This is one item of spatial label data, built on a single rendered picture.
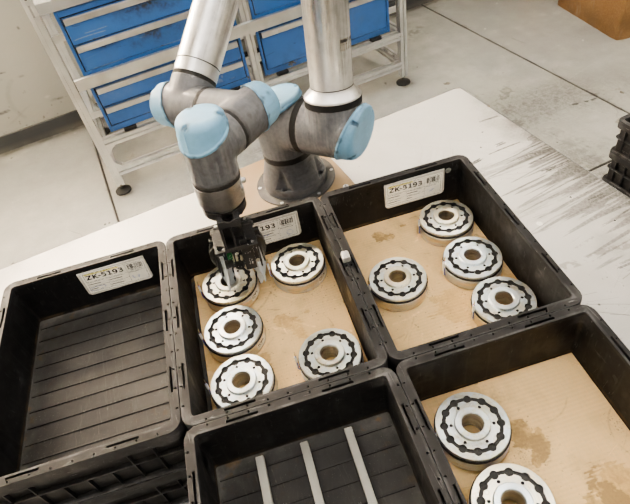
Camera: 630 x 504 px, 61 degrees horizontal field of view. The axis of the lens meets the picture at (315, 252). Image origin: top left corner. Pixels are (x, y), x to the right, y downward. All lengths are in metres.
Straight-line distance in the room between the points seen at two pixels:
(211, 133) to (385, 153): 0.81
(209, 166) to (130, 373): 0.40
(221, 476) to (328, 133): 0.64
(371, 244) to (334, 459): 0.43
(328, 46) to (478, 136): 0.65
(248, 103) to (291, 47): 2.01
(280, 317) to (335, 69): 0.47
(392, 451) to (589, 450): 0.26
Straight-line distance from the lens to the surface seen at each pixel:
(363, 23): 3.00
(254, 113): 0.85
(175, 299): 0.93
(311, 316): 0.96
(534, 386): 0.89
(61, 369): 1.08
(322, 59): 1.05
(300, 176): 1.22
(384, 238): 1.07
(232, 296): 0.99
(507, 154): 1.50
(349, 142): 1.07
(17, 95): 3.60
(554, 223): 1.32
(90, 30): 2.59
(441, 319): 0.94
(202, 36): 0.96
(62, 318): 1.16
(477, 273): 0.97
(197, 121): 0.78
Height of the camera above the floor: 1.58
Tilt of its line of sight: 45 degrees down
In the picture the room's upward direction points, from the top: 12 degrees counter-clockwise
